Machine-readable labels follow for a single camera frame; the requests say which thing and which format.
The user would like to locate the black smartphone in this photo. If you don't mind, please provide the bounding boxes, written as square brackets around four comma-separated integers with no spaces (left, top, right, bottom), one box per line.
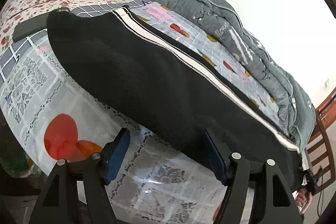
[12,7,74,42]

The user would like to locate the person's right hand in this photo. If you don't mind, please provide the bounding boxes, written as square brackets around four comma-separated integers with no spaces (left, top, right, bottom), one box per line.
[294,188,313,215]

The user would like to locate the floral bed sheet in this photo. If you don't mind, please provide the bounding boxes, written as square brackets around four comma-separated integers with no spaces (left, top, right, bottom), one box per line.
[1,0,132,52]

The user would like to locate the fruit-print plastic bed cover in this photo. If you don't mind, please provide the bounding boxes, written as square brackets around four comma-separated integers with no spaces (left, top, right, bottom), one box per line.
[0,0,284,224]

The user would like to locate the brown wooden door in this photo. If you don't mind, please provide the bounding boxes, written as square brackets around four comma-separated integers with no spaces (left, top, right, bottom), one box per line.
[317,88,336,115]

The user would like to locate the black pants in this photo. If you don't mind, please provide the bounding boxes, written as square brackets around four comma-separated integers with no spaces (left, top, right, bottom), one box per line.
[46,7,303,190]

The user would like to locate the dark wooden footboard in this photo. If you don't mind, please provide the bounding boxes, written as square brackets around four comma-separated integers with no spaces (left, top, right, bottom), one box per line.
[306,105,335,195]

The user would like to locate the grey floral quilt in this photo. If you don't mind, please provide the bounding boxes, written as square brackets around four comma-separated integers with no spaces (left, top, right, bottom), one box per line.
[144,0,316,149]

